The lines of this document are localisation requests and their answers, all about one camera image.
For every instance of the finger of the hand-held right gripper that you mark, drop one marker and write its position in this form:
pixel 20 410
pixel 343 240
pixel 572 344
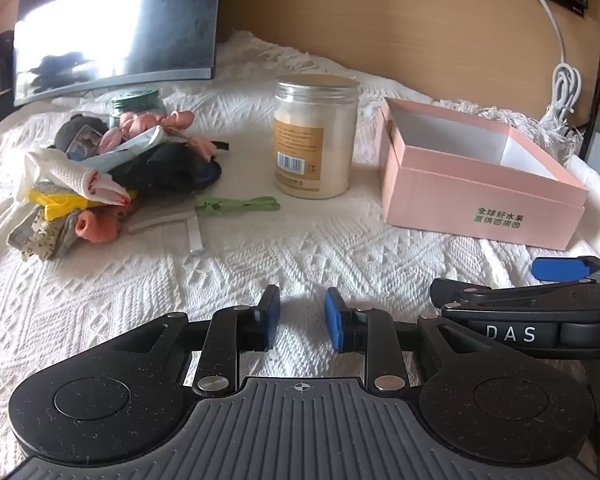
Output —
pixel 555 269
pixel 450 292

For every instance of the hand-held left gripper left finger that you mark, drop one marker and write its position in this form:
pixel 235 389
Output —
pixel 272 320

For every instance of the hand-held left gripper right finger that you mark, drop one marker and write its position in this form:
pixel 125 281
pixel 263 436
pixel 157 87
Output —
pixel 334 325

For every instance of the pink cardboard box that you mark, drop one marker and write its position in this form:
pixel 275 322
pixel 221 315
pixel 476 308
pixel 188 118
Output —
pixel 455 200

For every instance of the orange sock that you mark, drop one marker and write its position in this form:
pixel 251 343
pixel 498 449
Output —
pixel 95 225

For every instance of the grey patterned sock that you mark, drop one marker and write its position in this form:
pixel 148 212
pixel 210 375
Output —
pixel 40 240

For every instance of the white woven blanket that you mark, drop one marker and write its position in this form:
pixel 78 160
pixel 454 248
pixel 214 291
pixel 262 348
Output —
pixel 280 260

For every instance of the clear jar of beige powder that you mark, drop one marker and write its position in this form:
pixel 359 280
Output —
pixel 310 150

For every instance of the black cloth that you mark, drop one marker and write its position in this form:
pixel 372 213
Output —
pixel 170 170

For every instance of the blue face mask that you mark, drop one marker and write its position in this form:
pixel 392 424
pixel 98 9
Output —
pixel 130 149

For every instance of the pink ruffled knit cloth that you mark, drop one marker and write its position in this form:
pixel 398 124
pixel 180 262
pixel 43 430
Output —
pixel 150 120

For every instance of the white cloth with red stitching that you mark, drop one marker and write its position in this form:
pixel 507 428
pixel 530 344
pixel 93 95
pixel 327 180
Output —
pixel 65 170

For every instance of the green lidded glass jar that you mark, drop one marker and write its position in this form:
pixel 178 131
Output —
pixel 135 101

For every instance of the small printed card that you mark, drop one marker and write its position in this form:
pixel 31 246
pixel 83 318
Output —
pixel 83 142

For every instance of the dark brown plush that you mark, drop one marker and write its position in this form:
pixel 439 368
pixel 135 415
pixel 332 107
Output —
pixel 75 130

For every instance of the dark computer monitor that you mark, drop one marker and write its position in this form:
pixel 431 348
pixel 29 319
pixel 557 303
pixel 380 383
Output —
pixel 130 20

